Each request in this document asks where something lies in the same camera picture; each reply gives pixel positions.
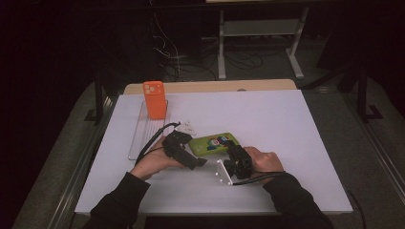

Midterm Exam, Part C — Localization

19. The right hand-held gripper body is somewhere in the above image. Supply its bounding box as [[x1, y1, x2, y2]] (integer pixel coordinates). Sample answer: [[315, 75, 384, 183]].
[[215, 146, 254, 186]]

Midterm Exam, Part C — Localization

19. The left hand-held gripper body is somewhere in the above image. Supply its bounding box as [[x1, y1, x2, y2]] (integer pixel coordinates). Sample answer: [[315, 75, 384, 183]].
[[161, 119, 199, 171]]

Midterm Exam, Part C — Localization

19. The green cartoon phone case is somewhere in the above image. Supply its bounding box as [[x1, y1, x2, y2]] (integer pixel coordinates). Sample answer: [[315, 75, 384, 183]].
[[188, 132, 241, 157]]

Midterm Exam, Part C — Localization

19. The clear plastic container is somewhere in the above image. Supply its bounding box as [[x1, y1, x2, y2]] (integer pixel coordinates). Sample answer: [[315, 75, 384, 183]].
[[127, 99, 172, 161]]

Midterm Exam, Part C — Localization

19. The orange phone case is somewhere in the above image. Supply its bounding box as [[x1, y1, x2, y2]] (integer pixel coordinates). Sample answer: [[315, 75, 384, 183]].
[[142, 80, 168, 121]]

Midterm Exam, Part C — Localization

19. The person's right hand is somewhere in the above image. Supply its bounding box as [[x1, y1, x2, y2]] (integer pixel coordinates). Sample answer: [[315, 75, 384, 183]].
[[243, 146, 285, 184]]

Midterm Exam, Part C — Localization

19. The person's left hand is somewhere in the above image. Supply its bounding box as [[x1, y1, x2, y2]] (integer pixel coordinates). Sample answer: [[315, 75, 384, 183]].
[[129, 136, 186, 181]]

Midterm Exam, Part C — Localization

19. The beige wooden board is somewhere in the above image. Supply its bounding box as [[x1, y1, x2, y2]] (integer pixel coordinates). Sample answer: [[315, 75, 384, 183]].
[[123, 78, 298, 95]]

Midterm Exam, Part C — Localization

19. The black metal stand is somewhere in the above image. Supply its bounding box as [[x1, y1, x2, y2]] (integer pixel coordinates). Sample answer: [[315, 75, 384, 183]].
[[83, 72, 111, 125], [355, 62, 385, 124]]

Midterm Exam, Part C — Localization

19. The right hand-held gripper black cable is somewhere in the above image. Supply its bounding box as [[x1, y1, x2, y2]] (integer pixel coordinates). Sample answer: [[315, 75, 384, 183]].
[[232, 171, 287, 187]]

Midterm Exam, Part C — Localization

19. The tangle of floor cables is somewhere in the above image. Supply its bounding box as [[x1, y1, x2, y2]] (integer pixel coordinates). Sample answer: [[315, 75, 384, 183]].
[[148, 12, 288, 82]]

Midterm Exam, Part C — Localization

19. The metal floor rail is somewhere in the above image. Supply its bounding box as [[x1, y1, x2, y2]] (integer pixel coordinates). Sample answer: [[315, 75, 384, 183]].
[[342, 94, 405, 206], [47, 94, 119, 229]]

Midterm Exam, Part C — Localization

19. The white metal desk frame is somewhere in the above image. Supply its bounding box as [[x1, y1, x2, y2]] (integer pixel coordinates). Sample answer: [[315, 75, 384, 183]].
[[204, 0, 319, 80]]

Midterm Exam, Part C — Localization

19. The thin black cable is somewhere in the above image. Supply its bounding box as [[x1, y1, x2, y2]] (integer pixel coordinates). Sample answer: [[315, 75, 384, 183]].
[[346, 188, 368, 229]]

